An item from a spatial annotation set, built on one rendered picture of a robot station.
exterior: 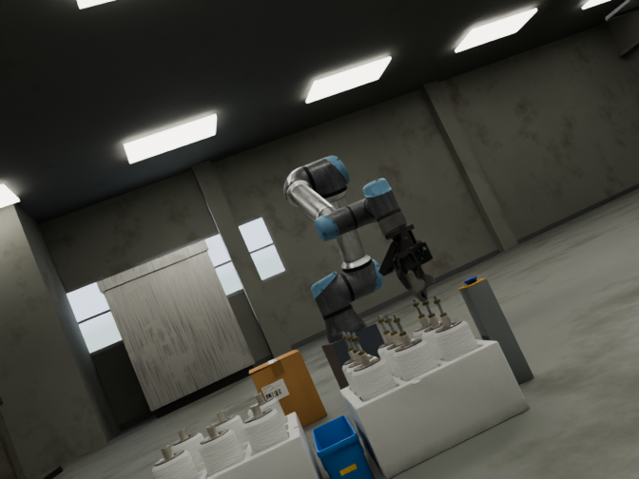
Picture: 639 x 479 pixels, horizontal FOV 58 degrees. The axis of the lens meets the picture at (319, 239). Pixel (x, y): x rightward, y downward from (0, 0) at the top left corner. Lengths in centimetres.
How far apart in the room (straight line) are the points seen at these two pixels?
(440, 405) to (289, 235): 799
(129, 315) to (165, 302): 47
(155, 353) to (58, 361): 114
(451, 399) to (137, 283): 660
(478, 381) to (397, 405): 21
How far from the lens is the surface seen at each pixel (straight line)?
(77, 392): 779
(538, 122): 1176
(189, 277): 779
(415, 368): 148
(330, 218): 168
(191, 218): 928
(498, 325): 176
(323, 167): 204
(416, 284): 162
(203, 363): 771
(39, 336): 789
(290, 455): 144
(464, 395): 149
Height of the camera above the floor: 44
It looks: 6 degrees up
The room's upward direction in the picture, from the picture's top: 24 degrees counter-clockwise
